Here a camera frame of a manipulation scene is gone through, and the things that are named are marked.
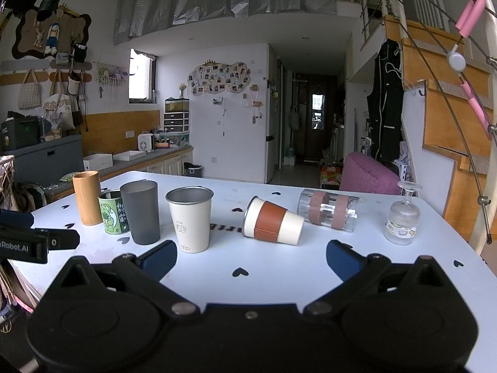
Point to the pink foam tube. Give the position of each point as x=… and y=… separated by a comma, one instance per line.
x=478, y=110
x=470, y=16

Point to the blue plush doll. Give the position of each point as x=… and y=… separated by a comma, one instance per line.
x=51, y=37

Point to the white open box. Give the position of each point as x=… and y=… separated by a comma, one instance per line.
x=97, y=161

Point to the small drawer organizer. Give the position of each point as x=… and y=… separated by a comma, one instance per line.
x=176, y=122

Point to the flat white box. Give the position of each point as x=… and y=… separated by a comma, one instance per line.
x=129, y=156

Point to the black waste bin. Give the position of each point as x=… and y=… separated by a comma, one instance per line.
x=193, y=170

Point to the ribbed glass goblet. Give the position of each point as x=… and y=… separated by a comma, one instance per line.
x=403, y=217

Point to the white wall hook rack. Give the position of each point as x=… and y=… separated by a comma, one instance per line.
x=112, y=77

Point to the white cup with brown sleeve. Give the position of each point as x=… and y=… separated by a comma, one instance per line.
x=271, y=221

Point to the knitted beige bag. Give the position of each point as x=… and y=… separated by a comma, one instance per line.
x=28, y=95

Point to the pink upholstered stool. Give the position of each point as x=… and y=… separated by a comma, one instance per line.
x=369, y=175

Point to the white metal cup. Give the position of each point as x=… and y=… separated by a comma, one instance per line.
x=191, y=221

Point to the wooden staircase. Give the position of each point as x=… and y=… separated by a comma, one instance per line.
x=438, y=124

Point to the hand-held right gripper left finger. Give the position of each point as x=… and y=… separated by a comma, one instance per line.
x=159, y=260

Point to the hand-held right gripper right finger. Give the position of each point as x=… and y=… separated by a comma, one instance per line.
x=343, y=260

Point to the grey storage cabinet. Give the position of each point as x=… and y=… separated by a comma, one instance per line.
x=42, y=161

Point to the grey plastic cup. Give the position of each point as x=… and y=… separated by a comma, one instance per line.
x=140, y=213

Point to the dark entrance door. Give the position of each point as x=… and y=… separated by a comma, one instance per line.
x=315, y=120

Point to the small white appliance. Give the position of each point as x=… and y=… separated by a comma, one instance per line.
x=146, y=142

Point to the kitchen counter cabinets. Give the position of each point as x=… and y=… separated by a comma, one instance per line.
x=155, y=163

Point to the window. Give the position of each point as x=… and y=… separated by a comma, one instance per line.
x=140, y=77

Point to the glass fish tank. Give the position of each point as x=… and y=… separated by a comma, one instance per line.
x=177, y=105

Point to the green printed tin cup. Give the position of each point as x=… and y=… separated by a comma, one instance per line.
x=112, y=215

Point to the black hanging coat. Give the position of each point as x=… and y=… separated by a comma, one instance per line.
x=384, y=101

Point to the bamboo cup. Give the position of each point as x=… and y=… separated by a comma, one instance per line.
x=87, y=198

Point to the round white clip device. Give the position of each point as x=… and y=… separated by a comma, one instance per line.
x=456, y=61

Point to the clear glass cup brown bands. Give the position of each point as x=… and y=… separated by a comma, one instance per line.
x=328, y=209

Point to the cloud-shaped photo board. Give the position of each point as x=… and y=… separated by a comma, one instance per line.
x=219, y=77

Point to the printed canvas tote bag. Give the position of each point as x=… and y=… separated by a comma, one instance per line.
x=58, y=108

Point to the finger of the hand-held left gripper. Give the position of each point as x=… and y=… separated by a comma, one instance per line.
x=15, y=218
x=64, y=239

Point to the brown wavy wall board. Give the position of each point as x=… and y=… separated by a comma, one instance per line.
x=27, y=35

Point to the colourful printed box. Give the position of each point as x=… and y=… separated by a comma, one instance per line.
x=330, y=177

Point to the black tool case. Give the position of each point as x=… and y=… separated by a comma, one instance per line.
x=19, y=132

